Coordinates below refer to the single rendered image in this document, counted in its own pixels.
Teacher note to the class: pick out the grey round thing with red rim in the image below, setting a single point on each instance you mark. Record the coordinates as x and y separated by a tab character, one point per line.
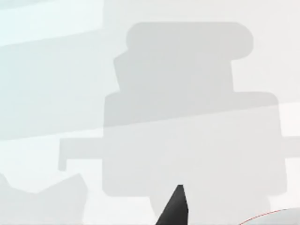
279	218

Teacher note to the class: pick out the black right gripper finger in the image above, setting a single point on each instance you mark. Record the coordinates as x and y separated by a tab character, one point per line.
177	208

